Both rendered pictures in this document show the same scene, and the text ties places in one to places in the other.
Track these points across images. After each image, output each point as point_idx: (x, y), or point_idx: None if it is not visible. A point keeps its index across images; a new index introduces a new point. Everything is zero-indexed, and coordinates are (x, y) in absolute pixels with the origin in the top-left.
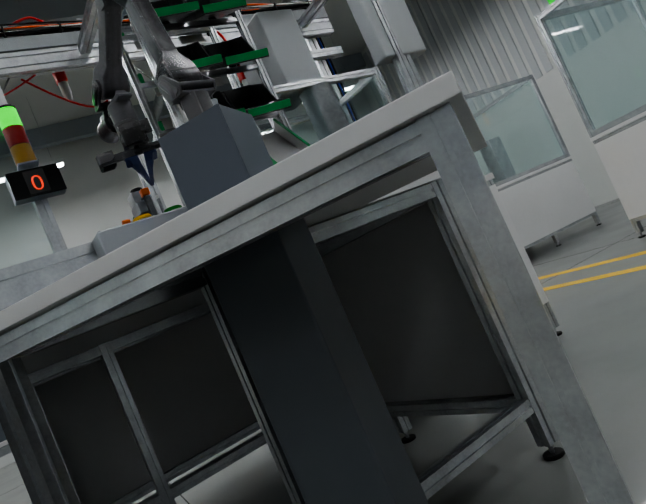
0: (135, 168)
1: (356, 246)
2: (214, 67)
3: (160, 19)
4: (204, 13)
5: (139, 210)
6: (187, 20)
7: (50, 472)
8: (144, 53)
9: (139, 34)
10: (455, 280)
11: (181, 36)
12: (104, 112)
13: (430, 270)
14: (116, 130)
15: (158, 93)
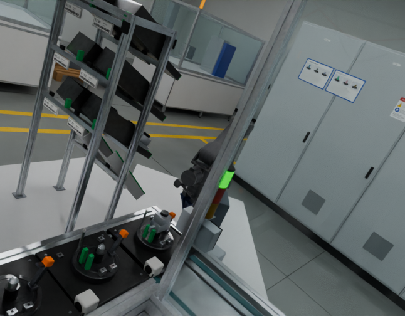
0: (188, 204)
1: None
2: (118, 88)
3: (167, 71)
4: (148, 63)
5: (168, 227)
6: (121, 33)
7: None
8: (155, 86)
9: (163, 73)
10: None
11: (80, 8)
12: (203, 171)
13: None
14: (203, 185)
15: (95, 85)
